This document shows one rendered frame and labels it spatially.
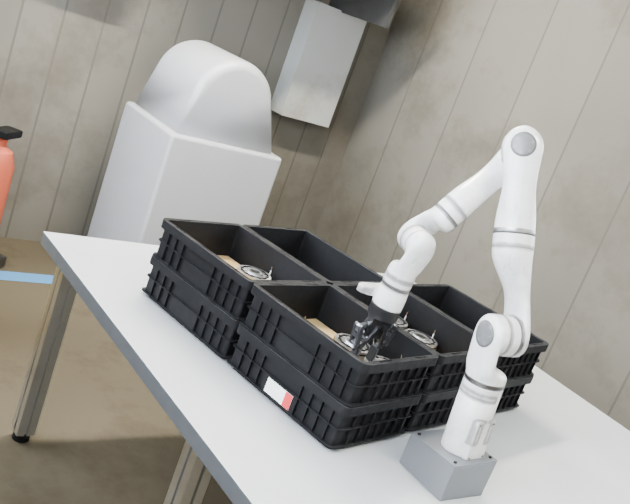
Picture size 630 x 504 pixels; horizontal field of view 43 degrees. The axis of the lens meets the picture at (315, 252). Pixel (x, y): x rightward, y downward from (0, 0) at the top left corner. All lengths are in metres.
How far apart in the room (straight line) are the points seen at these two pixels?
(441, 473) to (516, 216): 0.59
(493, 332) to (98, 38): 2.98
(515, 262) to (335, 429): 0.54
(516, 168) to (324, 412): 0.69
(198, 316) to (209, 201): 1.79
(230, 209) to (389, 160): 1.34
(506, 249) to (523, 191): 0.13
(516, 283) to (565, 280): 2.24
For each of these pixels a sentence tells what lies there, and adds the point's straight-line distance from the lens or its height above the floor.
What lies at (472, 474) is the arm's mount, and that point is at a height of 0.76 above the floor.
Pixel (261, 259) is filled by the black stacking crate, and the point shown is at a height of 0.88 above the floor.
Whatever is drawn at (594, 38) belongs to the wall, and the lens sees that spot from 4.24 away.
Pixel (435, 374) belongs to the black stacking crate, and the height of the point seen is 0.87.
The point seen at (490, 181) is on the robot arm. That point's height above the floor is 1.37.
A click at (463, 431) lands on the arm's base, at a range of 1.86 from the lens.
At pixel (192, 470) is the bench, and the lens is 1.87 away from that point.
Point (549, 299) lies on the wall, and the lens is 4.10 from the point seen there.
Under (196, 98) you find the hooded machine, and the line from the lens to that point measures 3.73.
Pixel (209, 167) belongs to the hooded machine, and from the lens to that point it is 3.82.
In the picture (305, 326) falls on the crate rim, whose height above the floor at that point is 0.92.
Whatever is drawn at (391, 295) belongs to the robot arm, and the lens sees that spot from 1.87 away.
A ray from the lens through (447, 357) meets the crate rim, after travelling 2.02.
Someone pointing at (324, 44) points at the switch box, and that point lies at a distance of 4.76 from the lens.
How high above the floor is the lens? 1.56
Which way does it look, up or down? 15 degrees down
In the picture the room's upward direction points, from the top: 21 degrees clockwise
